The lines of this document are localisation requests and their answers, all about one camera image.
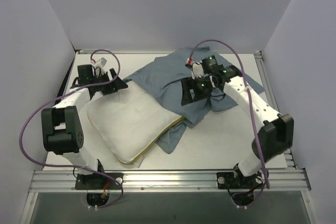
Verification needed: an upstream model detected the blue-grey pillowcase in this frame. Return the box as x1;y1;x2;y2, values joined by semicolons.
122;46;264;155

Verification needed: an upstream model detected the white pillow yellow edge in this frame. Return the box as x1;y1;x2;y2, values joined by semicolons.
87;81;184;165

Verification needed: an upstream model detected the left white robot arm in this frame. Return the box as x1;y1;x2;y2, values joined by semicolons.
41;65;128;188

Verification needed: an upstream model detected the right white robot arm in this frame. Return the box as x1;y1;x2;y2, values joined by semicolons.
181;56;294;187

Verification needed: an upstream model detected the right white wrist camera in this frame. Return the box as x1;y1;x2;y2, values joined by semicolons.
191;62;204;79

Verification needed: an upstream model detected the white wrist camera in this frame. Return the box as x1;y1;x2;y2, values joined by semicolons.
191;62;204;79
94;57;107;69

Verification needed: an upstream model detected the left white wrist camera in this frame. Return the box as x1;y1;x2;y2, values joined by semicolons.
94;57;107;69

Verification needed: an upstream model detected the back aluminium rail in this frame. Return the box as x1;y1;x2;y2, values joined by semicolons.
76;49;110;54

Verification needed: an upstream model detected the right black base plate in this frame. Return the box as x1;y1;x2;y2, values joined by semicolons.
216;169;264;190

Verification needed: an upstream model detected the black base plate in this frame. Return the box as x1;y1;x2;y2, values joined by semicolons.
72;169;121;190
216;169;264;190

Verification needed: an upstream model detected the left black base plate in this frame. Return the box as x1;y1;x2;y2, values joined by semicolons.
72;169;121;190

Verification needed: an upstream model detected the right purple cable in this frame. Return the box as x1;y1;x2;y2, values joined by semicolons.
186;39;271;206

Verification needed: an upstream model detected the front aluminium rail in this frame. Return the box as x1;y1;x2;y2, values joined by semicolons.
29;169;311;193

